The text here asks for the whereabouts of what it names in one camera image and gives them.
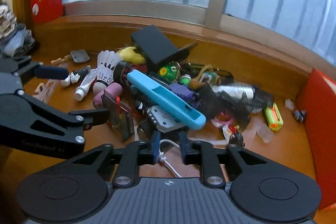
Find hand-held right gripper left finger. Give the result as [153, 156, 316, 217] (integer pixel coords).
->
[67, 131, 161, 188]

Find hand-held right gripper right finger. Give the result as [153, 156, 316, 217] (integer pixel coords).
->
[180, 132, 267, 188]

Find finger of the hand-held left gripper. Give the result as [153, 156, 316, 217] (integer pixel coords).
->
[0, 56, 69, 91]
[26, 101, 111, 142]

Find white cable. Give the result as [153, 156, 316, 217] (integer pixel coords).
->
[134, 119, 229, 179]

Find dark transparent plastic box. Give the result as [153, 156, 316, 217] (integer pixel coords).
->
[201, 82, 253, 130]

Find wooden desktop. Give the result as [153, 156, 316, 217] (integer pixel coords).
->
[0, 14, 336, 224]

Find clear plastic ruler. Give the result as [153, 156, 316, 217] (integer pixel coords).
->
[39, 64, 69, 104]

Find stepped wooden puzzle piece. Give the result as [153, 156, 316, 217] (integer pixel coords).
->
[51, 55, 72, 65]

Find comb-shaped wooden piece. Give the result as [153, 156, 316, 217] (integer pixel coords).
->
[33, 82, 47, 99]

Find white black toy figure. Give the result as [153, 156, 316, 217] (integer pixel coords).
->
[60, 65, 91, 87]

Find pink oblong eraser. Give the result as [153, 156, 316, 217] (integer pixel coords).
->
[93, 82, 123, 109]

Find grey flat device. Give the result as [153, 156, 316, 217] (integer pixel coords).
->
[70, 49, 90, 64]

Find white tube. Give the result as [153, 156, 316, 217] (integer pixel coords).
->
[74, 69, 99, 101]

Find blue denim clothes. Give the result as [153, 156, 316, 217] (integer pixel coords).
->
[0, 22, 36, 57]

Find blue plastic case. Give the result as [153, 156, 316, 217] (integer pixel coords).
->
[126, 69, 207, 130]

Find white shuttlecock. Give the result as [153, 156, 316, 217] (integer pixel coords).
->
[93, 50, 123, 94]

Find red black mouse figure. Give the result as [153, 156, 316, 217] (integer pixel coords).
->
[227, 125, 246, 147]

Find purple toy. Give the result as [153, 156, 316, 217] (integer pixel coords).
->
[167, 82, 200, 107]

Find small green figure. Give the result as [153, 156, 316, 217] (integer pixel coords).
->
[180, 74, 193, 86]

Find yellow plush toy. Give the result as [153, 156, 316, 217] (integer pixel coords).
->
[115, 46, 146, 65]

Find brown tree figure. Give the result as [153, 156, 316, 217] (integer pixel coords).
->
[190, 64, 224, 90]

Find white paper roll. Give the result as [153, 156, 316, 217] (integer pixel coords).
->
[212, 83, 257, 100]

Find green round toy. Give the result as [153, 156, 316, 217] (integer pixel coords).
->
[157, 62, 180, 82]

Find black sunglasses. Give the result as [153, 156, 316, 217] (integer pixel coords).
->
[181, 63, 235, 83]

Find black shuttlecock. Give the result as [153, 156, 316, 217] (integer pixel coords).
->
[244, 88, 275, 116]

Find neon green toy gun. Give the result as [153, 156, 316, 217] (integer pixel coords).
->
[264, 103, 284, 132]

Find black box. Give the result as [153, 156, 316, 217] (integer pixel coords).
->
[130, 25, 190, 71]

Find small dark figure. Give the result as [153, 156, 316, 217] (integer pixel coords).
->
[293, 109, 307, 121]

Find orange box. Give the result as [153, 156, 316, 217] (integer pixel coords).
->
[296, 68, 336, 210]

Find grey metal bracket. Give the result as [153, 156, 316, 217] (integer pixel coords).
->
[146, 104, 190, 133]

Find pink ring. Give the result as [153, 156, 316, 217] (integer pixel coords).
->
[212, 112, 235, 126]

